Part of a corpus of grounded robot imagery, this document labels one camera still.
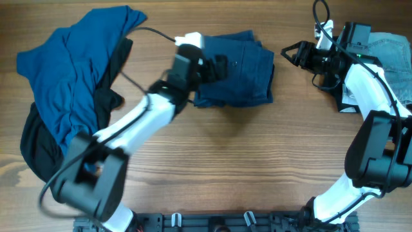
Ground black garment under t-shirt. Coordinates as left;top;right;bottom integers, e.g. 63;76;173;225
20;38;133;182

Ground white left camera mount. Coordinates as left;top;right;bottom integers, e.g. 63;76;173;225
174;32;204;49

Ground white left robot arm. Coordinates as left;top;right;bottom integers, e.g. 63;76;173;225
51;44;221;231

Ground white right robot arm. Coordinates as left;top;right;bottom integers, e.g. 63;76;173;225
281;20;411;226

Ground teal blue t-shirt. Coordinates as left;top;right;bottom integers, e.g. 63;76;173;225
17;5;147;152

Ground navy blue shorts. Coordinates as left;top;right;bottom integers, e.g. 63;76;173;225
193;30;274;108

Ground light blue denim jeans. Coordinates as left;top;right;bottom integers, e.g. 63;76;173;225
368;32;411;108

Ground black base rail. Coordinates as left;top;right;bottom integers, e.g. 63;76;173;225
73;211;361;232

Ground black camera cable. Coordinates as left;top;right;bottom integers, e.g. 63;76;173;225
310;0;403;223

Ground black folded garment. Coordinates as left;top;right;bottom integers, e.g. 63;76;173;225
322;81;360;113

